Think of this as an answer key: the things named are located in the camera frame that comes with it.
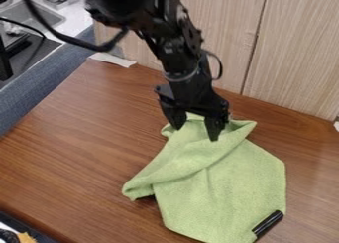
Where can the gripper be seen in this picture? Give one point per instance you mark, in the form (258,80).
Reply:
(194,91)

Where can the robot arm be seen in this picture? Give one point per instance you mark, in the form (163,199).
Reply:
(172,28)

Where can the green cloth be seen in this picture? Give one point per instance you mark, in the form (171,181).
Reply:
(220,181)

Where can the white paper sheet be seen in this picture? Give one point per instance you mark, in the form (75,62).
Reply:
(112,59)

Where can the toy sink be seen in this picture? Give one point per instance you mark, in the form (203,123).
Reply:
(31,14)

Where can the black stand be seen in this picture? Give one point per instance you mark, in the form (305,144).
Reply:
(9,55)

